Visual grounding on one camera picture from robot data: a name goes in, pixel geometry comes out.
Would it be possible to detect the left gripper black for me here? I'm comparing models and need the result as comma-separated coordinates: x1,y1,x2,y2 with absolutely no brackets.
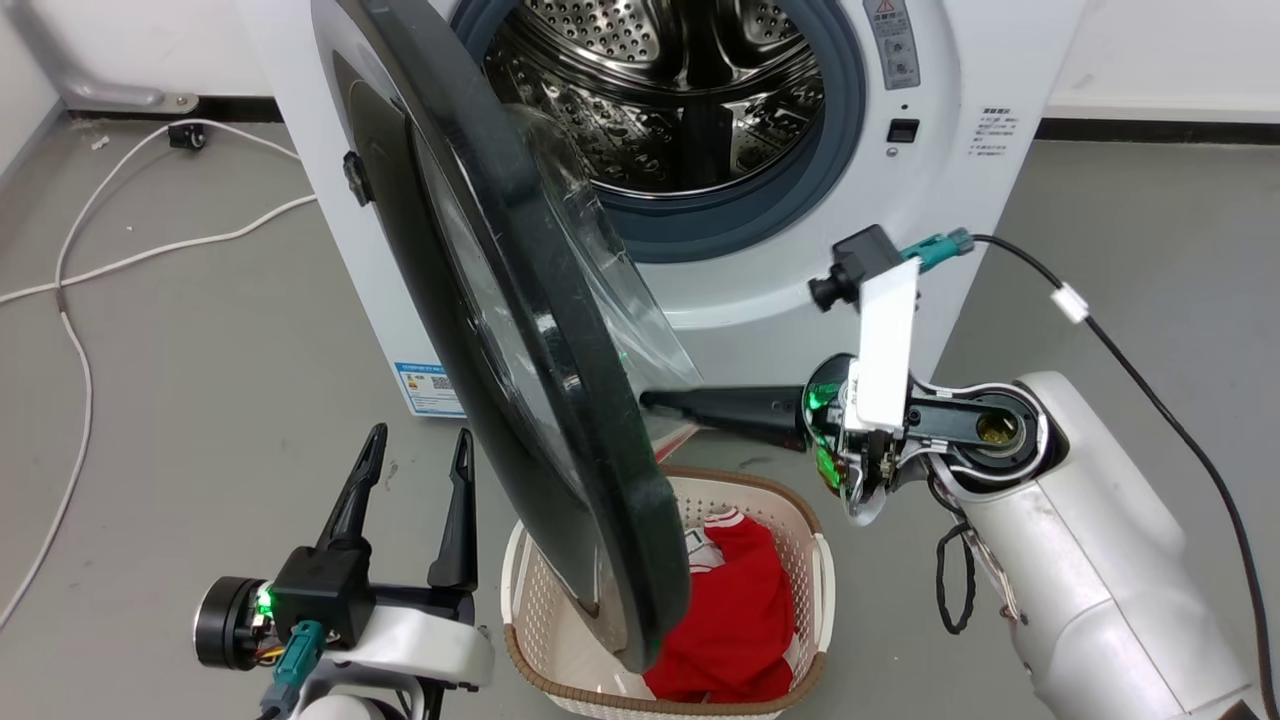
194,422,480,672

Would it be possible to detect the white brown-rimmed laundry basket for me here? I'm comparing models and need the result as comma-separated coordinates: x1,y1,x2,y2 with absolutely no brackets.
500,464,837,720

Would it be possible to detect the black round washer door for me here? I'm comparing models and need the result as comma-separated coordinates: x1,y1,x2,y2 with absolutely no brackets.
310,0,703,674

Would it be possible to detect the grey metal pipe bracket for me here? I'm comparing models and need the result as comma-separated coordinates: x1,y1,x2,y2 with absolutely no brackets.
12,0,200,114

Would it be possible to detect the grey rubber door gasket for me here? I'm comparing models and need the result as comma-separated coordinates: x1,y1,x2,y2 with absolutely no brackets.
449,0,867,265

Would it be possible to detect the blue white energy label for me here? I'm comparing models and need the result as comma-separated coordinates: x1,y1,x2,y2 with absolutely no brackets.
394,361,467,419

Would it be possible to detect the red white garment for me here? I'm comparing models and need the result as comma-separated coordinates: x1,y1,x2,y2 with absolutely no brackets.
642,507,798,705

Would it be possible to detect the short black looped arm cable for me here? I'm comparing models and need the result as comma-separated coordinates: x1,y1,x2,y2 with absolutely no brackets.
925,470,979,637

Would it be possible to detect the grey warning label strip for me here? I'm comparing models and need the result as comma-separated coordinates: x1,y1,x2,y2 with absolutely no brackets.
864,0,922,92

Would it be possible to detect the teal plug left camera cable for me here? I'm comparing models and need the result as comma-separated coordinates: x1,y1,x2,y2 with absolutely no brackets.
260,619,328,720

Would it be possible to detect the white front-load washing machine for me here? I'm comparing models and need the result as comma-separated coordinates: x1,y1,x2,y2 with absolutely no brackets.
235,0,1088,421

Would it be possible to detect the perforated steel washer drum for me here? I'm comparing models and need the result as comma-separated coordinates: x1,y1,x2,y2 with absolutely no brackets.
484,0,827,198

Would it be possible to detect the right gripper shiny green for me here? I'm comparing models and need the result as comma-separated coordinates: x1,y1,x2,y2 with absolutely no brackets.
639,352,943,528

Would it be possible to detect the long looping white floor cable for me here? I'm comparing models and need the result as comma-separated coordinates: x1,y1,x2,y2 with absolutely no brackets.
0,118,304,633

